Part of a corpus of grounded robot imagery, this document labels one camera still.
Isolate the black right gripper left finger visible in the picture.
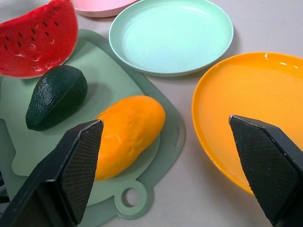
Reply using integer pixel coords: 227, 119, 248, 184
0, 119, 104, 227

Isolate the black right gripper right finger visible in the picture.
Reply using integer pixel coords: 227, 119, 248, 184
228, 114, 303, 227

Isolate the orange plate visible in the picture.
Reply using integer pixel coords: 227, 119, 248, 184
191, 52, 303, 196

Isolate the green plate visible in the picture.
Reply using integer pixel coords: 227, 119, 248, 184
108, 0, 234, 77

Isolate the pink plate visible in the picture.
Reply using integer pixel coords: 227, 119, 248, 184
71, 0, 139, 18

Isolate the dark green avocado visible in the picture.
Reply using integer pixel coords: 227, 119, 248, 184
25, 65, 89, 131

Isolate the orange mango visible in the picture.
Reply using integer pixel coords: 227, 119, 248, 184
93, 95, 166, 182

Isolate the green cutting board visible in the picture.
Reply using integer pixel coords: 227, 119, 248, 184
0, 28, 187, 223

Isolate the red watermelon slice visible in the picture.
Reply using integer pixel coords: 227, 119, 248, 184
0, 0, 79, 79

